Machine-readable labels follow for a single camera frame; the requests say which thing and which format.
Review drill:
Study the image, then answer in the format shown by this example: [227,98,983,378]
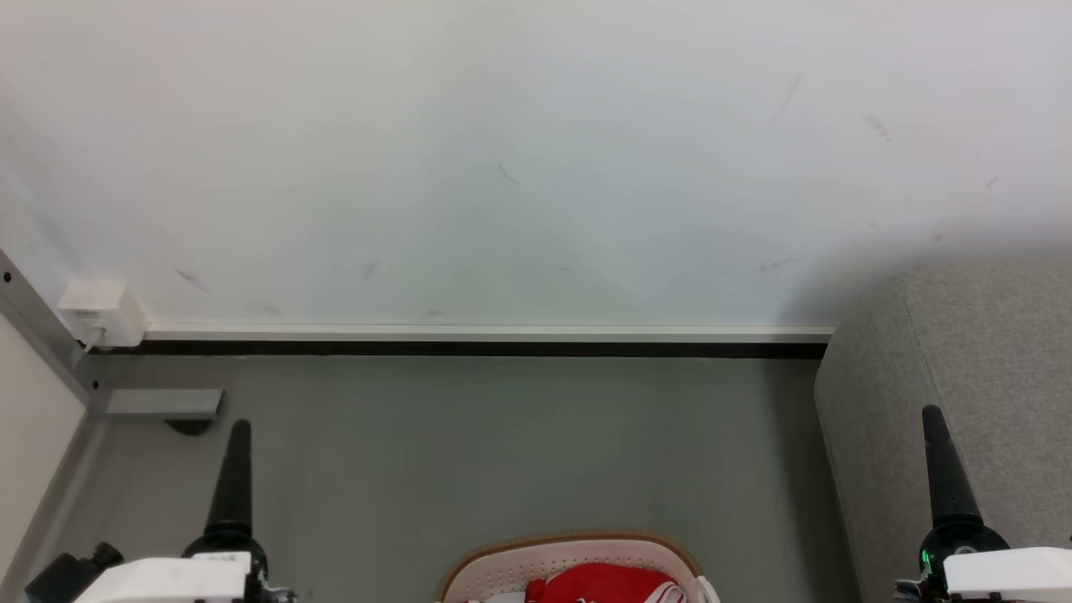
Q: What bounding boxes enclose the white perforated laundry basket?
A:
[435,532,721,603]

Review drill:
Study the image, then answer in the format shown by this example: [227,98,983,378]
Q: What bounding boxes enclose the white black baseboard strip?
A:
[141,324,837,361]

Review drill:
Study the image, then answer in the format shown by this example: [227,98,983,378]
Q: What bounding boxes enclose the cream partition panel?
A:
[0,317,90,579]

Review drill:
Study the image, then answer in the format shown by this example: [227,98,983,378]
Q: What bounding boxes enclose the grey metal frame foot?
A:
[105,389,225,420]

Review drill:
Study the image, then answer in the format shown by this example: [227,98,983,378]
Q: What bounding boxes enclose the grey metal frame post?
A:
[0,250,110,413]

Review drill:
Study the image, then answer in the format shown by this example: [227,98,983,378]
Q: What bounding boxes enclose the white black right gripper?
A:
[894,405,1072,603]

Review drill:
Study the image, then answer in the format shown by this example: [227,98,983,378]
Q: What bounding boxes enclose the grey fabric sofa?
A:
[814,255,1072,603]

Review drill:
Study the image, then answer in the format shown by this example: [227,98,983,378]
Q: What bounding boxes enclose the red and white garment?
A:
[525,563,688,603]

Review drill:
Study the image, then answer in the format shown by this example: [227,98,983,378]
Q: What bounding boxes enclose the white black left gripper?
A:
[75,420,296,603]

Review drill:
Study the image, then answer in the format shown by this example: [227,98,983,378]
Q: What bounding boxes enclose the white wall outlet box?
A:
[57,281,150,348]

